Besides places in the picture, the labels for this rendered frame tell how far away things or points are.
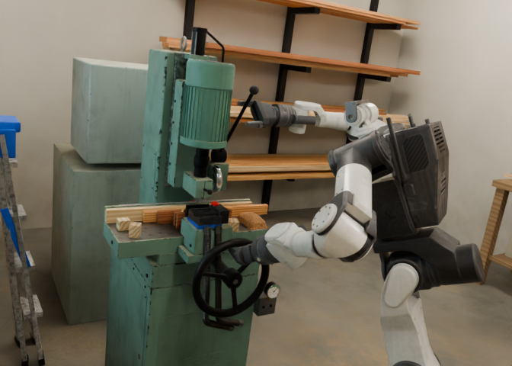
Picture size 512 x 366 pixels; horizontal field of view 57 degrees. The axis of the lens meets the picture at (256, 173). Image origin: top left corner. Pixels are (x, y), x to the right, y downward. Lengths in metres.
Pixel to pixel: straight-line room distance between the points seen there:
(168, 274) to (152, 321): 0.18
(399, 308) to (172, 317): 0.81
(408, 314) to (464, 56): 3.81
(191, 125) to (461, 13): 3.88
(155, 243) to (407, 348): 0.88
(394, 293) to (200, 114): 0.88
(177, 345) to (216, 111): 0.89
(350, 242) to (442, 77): 4.22
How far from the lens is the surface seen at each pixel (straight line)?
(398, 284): 1.52
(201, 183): 1.78
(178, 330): 1.88
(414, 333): 1.61
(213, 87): 1.69
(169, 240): 1.68
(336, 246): 1.09
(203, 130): 1.70
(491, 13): 5.03
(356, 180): 1.16
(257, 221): 1.85
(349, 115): 1.49
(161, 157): 1.95
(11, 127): 2.19
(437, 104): 5.21
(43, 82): 3.90
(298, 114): 1.85
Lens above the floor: 1.55
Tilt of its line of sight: 14 degrees down
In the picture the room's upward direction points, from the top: 7 degrees clockwise
